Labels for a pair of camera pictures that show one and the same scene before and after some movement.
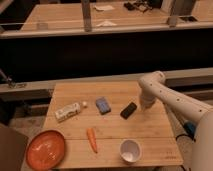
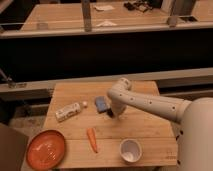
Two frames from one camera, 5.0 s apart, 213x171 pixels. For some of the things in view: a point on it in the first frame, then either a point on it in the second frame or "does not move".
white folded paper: [106, 23] does not move
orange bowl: [45, 150] does not move
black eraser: [128, 111] -> [110, 112]
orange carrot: [92, 138] does not move
